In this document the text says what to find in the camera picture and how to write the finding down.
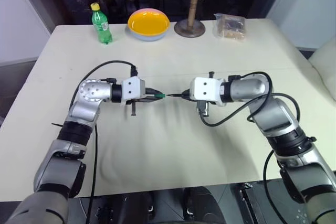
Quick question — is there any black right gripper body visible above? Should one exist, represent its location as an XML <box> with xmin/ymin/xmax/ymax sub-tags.
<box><xmin>195</xmin><ymin>100</ymin><xmax>211</xmax><ymax>118</ymax></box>

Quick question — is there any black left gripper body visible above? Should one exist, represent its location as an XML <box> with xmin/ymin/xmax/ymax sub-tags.
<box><xmin>125</xmin><ymin>87</ymin><xmax>156</xmax><ymax>116</ymax></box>

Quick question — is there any green plastic bottle yellow cap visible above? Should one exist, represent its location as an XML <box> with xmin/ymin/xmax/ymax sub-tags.
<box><xmin>90</xmin><ymin>3</ymin><xmax>114</xmax><ymax>45</ymax></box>

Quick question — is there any cream tablecloth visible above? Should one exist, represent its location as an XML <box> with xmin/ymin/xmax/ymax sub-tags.
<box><xmin>0</xmin><ymin>18</ymin><xmax>336</xmax><ymax>205</ymax></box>

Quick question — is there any light blue bowl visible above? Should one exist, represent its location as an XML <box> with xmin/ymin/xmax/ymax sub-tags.
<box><xmin>125</xmin><ymin>24</ymin><xmax>172</xmax><ymax>42</ymax></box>

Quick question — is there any yellow bowl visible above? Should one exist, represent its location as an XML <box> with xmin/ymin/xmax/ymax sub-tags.
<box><xmin>127</xmin><ymin>8</ymin><xmax>172</xmax><ymax>37</ymax></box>

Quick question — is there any clear plastic snack bag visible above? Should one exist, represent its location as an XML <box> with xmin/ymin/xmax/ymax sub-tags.
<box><xmin>212</xmin><ymin>13</ymin><xmax>248</xmax><ymax>41</ymax></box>

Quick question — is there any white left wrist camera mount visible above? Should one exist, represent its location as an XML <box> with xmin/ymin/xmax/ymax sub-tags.
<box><xmin>122</xmin><ymin>76</ymin><xmax>146</xmax><ymax>102</ymax></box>

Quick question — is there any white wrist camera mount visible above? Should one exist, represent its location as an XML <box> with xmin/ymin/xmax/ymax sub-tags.
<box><xmin>189</xmin><ymin>71</ymin><xmax>224</xmax><ymax>104</ymax></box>
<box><xmin>122</xmin><ymin>76</ymin><xmax>146</xmax><ymax>102</ymax></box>

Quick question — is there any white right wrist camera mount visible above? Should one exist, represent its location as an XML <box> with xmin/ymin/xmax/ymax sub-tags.
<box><xmin>189</xmin><ymin>71</ymin><xmax>224</xmax><ymax>104</ymax></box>

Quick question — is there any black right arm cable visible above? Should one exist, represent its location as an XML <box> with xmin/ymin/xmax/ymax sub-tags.
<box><xmin>198</xmin><ymin>71</ymin><xmax>301</xmax><ymax>210</ymax></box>

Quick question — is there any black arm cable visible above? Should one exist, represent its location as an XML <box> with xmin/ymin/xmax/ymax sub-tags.
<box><xmin>198</xmin><ymin>71</ymin><xmax>301</xmax><ymax>210</ymax></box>
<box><xmin>70</xmin><ymin>60</ymin><xmax>139</xmax><ymax>224</ymax></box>

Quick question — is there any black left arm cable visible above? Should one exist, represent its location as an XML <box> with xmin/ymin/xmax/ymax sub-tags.
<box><xmin>70</xmin><ymin>60</ymin><xmax>139</xmax><ymax>224</ymax></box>

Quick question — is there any brown wooden pedestal stand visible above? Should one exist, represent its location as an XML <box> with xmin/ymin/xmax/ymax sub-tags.
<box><xmin>173</xmin><ymin>0</ymin><xmax>213</xmax><ymax>38</ymax></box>

